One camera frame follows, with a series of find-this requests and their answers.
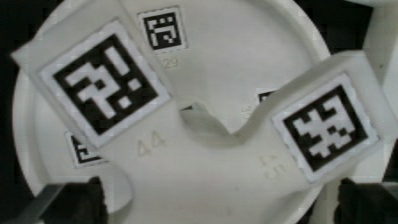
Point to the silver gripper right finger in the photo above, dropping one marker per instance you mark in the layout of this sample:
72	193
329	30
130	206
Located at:
367	203

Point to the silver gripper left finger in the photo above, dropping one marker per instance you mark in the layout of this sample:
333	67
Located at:
70	204

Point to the white round table top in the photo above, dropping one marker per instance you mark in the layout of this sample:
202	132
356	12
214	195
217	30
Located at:
249	43

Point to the white cross-shaped table base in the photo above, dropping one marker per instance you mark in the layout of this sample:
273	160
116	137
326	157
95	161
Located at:
207	173

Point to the white cylindrical table leg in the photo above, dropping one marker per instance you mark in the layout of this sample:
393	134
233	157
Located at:
203	122

